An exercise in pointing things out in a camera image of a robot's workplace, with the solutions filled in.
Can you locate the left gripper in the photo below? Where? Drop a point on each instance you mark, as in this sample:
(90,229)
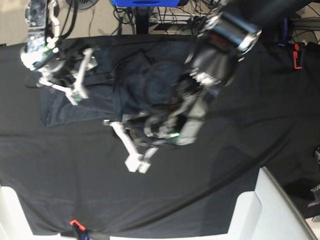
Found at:
(153,130)

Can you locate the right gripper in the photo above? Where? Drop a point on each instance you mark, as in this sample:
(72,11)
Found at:
(63,70)

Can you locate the dark grey T-shirt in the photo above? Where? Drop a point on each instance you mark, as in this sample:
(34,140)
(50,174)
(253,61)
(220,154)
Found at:
(105,90)

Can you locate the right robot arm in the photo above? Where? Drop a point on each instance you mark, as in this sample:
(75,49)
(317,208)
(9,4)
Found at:
(46,38)

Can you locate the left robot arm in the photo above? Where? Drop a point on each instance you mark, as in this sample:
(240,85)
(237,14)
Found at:
(229,76)

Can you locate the round grey floor base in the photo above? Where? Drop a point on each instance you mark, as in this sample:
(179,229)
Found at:
(82,4)

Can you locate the black table cloth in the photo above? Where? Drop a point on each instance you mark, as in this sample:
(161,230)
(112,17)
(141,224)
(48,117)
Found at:
(77,170)

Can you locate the blue plastic box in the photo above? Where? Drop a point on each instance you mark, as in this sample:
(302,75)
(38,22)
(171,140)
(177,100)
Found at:
(145,3)

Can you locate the white power strip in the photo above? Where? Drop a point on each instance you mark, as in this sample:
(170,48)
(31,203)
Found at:
(174,18)

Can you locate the red blue clamp bottom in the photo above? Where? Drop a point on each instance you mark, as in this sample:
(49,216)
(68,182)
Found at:
(80,232)

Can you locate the white panel left corner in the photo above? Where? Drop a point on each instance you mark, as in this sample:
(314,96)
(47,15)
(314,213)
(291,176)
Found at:
(13,222)

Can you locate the red black clamp right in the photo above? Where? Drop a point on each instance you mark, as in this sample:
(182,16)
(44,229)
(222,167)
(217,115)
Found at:
(298,55)

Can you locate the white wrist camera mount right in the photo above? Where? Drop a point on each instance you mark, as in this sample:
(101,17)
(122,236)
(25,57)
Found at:
(76,92)

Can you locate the black table leg post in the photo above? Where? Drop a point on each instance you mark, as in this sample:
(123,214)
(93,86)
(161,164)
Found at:
(142,17)

